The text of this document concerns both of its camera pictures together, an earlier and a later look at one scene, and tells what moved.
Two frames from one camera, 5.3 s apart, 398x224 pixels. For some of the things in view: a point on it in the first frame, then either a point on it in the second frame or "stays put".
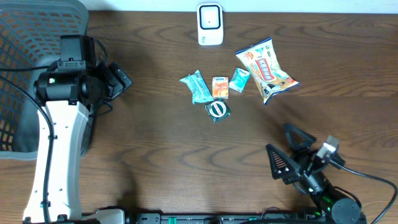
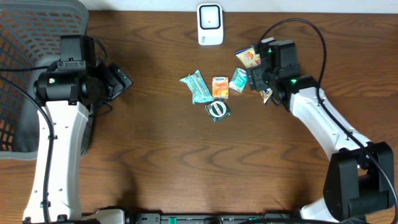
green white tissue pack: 239,79 stays put
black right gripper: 295,172 → 254,78
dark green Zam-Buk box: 217,110 stays put
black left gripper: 117,78 stays put
